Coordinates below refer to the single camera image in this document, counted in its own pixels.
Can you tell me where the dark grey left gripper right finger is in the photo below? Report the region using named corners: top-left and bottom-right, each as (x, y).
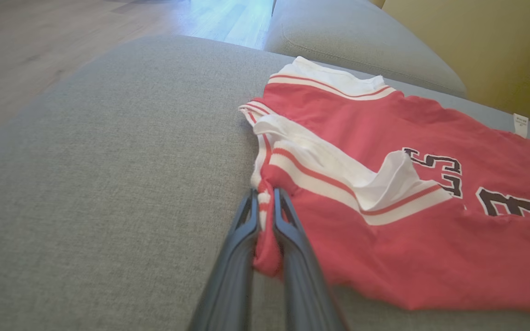
top-left (272, 188), bottom-right (346, 331)

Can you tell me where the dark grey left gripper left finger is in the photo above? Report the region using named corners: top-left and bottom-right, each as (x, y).
top-left (188, 188), bottom-right (261, 331)

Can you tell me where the red jersey with white trim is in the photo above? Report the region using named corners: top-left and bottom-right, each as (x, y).
top-left (239, 56), bottom-right (530, 314)

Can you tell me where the grey sofa chaise cushion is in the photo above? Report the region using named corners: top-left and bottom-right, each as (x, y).
top-left (0, 34), bottom-right (530, 331)

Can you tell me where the large grey sofa seat cushion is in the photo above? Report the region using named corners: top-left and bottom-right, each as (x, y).
top-left (265, 0), bottom-right (468, 98)

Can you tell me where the large yellow sofa back cushion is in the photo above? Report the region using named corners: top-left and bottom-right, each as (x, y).
top-left (382, 0), bottom-right (530, 131)

